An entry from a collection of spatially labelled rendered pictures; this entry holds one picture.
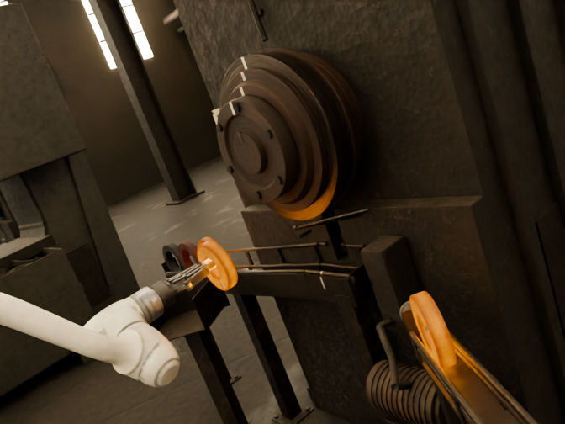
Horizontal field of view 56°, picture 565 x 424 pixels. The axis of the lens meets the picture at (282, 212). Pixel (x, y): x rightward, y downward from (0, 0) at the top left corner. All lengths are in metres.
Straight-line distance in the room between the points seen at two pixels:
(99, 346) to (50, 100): 2.89
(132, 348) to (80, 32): 11.13
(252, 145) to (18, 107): 2.70
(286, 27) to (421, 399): 1.00
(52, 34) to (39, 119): 8.16
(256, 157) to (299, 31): 0.36
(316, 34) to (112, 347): 0.91
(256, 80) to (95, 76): 10.73
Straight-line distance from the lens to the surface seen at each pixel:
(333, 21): 1.40
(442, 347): 1.07
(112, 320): 1.42
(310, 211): 1.45
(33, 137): 3.89
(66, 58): 11.98
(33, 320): 1.26
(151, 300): 1.46
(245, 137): 1.38
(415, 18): 1.24
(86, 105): 11.86
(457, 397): 0.95
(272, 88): 1.35
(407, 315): 1.20
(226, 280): 1.54
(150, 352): 1.30
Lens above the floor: 1.27
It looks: 14 degrees down
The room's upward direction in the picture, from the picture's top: 20 degrees counter-clockwise
